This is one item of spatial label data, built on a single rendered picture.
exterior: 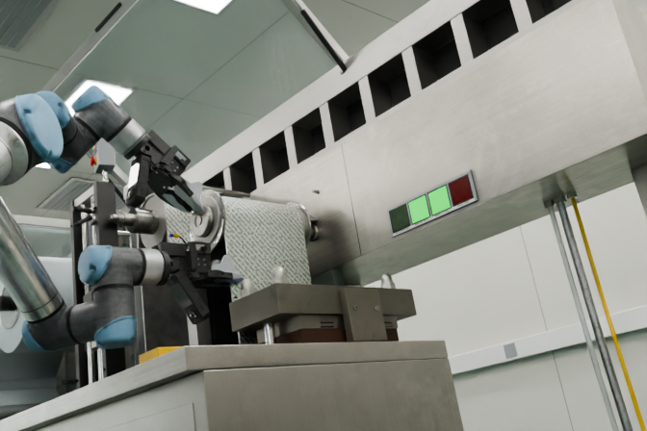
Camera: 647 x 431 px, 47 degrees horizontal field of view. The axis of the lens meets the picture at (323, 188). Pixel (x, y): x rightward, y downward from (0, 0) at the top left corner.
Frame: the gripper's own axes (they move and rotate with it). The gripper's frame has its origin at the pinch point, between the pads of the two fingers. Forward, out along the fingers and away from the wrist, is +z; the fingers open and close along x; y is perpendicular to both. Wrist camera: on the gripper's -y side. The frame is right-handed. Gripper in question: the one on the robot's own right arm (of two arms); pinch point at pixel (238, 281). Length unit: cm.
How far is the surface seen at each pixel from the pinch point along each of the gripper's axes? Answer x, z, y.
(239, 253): -0.3, 1.1, 6.5
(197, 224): 6.4, -4.5, 15.2
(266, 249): -0.3, 9.0, 8.0
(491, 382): 127, 264, -13
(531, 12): -68, 32, 40
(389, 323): -19.0, 25.3, -13.8
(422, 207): -31.1, 29.8, 9.6
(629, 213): 22, 264, 52
